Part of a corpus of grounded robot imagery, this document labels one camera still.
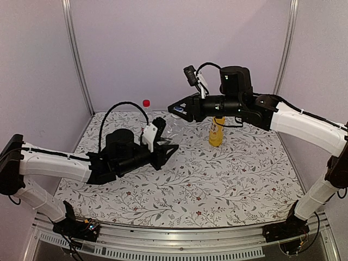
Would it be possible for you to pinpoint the left aluminium frame post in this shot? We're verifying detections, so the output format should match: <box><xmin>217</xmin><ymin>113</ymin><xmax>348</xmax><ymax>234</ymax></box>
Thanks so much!
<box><xmin>61</xmin><ymin>0</ymin><xmax>95</xmax><ymax>116</ymax></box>

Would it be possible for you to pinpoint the right aluminium frame post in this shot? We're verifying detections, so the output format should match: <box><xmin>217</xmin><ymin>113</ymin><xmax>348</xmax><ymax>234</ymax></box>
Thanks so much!
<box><xmin>273</xmin><ymin>0</ymin><xmax>299</xmax><ymax>95</ymax></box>

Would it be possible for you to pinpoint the red cap water bottle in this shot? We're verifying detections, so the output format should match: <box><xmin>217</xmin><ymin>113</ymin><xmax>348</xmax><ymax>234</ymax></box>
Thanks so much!
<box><xmin>142</xmin><ymin>100</ymin><xmax>153</xmax><ymax>122</ymax></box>

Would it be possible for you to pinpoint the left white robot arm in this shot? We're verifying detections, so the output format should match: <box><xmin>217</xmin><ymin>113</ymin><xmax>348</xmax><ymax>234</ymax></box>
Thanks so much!
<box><xmin>1</xmin><ymin>127</ymin><xmax>179</xmax><ymax>236</ymax></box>

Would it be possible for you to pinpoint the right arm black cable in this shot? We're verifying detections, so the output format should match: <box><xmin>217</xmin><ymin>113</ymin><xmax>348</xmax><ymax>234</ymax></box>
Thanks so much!
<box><xmin>197</xmin><ymin>62</ymin><xmax>222</xmax><ymax>76</ymax></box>

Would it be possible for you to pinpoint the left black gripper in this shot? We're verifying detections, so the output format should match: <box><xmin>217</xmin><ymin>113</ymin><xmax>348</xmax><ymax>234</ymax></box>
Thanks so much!
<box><xmin>116</xmin><ymin>138</ymin><xmax>179</xmax><ymax>176</ymax></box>

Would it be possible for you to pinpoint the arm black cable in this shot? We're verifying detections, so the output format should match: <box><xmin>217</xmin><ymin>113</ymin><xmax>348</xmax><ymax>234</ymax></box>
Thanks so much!
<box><xmin>197</xmin><ymin>62</ymin><xmax>222</xmax><ymax>76</ymax></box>
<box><xmin>97</xmin><ymin>102</ymin><xmax>149</xmax><ymax>153</ymax></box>

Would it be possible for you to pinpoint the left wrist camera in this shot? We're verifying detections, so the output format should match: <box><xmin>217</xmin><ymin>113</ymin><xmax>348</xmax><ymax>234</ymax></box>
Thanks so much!
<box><xmin>140</xmin><ymin>117</ymin><xmax>166</xmax><ymax>153</ymax></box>

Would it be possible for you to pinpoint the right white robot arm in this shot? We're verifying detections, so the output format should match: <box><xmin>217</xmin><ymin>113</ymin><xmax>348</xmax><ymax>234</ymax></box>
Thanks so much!
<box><xmin>168</xmin><ymin>66</ymin><xmax>347</xmax><ymax>237</ymax></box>

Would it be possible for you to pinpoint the yellow juice bottle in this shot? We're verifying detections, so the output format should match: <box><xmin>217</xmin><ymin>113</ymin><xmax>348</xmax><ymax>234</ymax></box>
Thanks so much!
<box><xmin>208</xmin><ymin>117</ymin><xmax>225</xmax><ymax>147</ymax></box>

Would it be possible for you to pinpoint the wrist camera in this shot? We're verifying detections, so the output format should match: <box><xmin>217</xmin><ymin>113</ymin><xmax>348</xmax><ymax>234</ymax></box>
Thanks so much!
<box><xmin>183</xmin><ymin>65</ymin><xmax>209</xmax><ymax>99</ymax></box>
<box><xmin>140</xmin><ymin>117</ymin><xmax>166</xmax><ymax>153</ymax></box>

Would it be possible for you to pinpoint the front aluminium rail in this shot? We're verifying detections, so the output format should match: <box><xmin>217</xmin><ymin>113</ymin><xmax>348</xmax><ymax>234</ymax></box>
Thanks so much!
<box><xmin>23</xmin><ymin>212</ymin><xmax>343</xmax><ymax>260</ymax></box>

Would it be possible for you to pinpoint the aluminium frame post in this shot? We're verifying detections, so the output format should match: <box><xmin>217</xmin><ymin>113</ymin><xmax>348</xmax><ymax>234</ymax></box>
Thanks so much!
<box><xmin>61</xmin><ymin>0</ymin><xmax>95</xmax><ymax>116</ymax></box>
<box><xmin>273</xmin><ymin>0</ymin><xmax>299</xmax><ymax>95</ymax></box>

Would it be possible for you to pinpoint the clear plastic bottle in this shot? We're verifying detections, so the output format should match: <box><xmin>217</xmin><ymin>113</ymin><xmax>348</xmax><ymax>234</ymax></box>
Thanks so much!
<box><xmin>162</xmin><ymin>114</ymin><xmax>184</xmax><ymax>144</ymax></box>

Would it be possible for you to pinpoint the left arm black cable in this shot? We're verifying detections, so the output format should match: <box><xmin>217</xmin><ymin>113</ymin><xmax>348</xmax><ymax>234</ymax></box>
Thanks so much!
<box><xmin>97</xmin><ymin>102</ymin><xmax>149</xmax><ymax>153</ymax></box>

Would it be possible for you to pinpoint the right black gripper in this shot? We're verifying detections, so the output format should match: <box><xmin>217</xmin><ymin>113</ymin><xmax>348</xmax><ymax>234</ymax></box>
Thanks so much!
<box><xmin>167</xmin><ymin>92</ymin><xmax>243</xmax><ymax>122</ymax></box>

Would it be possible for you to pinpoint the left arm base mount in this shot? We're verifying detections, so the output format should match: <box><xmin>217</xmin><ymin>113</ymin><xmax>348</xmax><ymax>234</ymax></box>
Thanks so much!
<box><xmin>53</xmin><ymin>201</ymin><xmax>100</xmax><ymax>242</ymax></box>

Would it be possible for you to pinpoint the floral patterned table mat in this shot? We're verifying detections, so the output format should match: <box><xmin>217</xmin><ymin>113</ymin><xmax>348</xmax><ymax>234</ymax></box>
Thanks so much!
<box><xmin>55</xmin><ymin>118</ymin><xmax>303</xmax><ymax>228</ymax></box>

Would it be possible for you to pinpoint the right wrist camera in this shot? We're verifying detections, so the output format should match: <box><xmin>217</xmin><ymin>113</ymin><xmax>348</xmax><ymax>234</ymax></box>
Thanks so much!
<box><xmin>183</xmin><ymin>65</ymin><xmax>209</xmax><ymax>99</ymax></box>

